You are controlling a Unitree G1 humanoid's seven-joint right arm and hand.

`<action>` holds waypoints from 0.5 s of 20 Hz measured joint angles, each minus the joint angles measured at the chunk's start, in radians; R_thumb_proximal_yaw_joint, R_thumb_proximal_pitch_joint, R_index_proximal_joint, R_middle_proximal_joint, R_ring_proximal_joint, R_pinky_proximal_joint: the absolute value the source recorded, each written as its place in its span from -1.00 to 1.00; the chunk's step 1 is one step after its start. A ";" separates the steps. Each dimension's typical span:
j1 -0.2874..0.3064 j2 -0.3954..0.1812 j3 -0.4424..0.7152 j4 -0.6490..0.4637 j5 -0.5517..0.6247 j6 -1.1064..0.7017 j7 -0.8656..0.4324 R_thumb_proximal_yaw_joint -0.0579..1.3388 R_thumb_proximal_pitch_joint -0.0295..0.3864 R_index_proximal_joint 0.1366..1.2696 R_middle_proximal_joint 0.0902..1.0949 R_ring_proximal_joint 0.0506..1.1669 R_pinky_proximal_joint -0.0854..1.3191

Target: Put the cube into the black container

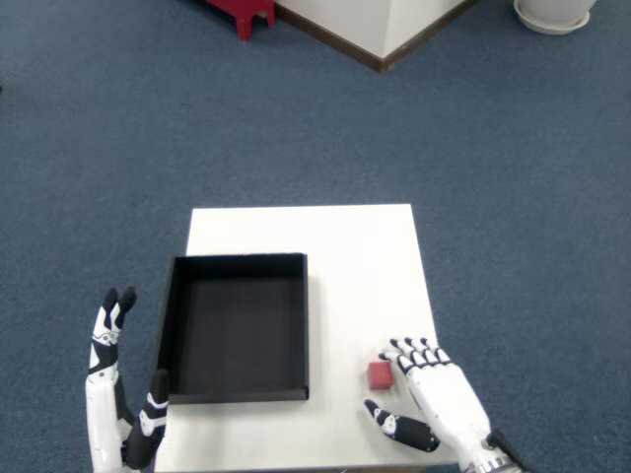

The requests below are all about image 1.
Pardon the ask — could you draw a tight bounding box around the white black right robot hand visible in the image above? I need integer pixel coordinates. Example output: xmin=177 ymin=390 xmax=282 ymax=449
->
xmin=363 ymin=336 xmax=494 ymax=469

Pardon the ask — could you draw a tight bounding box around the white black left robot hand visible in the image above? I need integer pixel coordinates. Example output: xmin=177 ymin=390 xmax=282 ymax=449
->
xmin=83 ymin=286 xmax=170 ymax=473

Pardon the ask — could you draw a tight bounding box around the red cube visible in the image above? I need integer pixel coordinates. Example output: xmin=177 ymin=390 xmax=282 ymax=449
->
xmin=367 ymin=362 xmax=394 ymax=392

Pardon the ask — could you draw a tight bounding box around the black open box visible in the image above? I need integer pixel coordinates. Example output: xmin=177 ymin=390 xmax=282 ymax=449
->
xmin=155 ymin=252 xmax=311 ymax=405

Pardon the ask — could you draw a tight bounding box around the white square table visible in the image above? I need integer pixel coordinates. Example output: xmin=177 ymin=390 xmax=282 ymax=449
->
xmin=154 ymin=204 xmax=459 ymax=473

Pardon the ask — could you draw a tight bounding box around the white pot saucer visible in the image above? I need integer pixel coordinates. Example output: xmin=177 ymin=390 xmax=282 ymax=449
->
xmin=513 ymin=0 xmax=592 ymax=35

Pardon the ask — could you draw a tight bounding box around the white pillar brown baseboard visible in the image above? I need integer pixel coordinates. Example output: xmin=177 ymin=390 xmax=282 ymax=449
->
xmin=273 ymin=0 xmax=482 ymax=74

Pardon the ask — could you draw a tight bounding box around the white plant pot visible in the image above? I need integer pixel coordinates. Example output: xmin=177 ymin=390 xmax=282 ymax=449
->
xmin=514 ymin=0 xmax=597 ymax=21

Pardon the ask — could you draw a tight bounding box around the red plastic stool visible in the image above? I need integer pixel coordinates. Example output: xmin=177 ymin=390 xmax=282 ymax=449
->
xmin=204 ymin=0 xmax=277 ymax=41

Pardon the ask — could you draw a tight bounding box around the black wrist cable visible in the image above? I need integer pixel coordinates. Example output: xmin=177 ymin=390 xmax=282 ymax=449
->
xmin=486 ymin=429 xmax=533 ymax=473

